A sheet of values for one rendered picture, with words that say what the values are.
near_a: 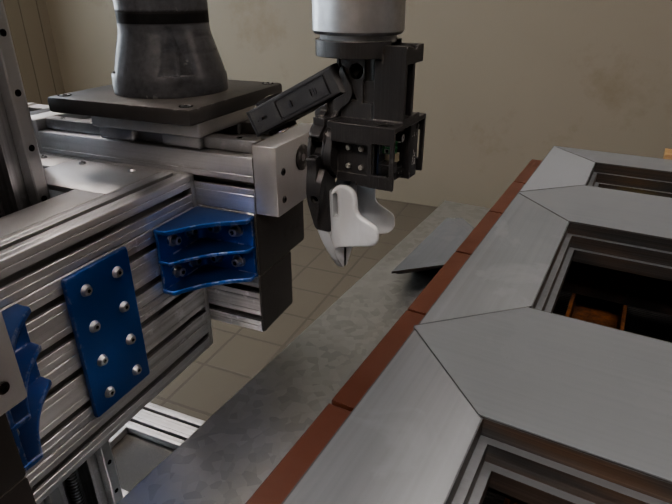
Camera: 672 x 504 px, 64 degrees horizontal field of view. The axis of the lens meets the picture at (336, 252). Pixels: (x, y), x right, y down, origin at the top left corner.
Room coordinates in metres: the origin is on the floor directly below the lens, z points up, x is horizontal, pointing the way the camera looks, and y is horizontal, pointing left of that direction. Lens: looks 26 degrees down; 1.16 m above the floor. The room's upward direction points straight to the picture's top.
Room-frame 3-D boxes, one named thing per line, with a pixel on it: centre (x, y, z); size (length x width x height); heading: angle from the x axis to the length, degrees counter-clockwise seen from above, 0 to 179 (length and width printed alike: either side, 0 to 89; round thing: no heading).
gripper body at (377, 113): (0.47, -0.03, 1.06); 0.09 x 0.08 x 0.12; 61
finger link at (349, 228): (0.46, -0.01, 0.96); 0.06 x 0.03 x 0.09; 61
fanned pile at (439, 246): (0.97, -0.25, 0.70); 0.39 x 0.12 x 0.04; 151
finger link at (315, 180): (0.47, 0.01, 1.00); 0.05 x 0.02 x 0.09; 151
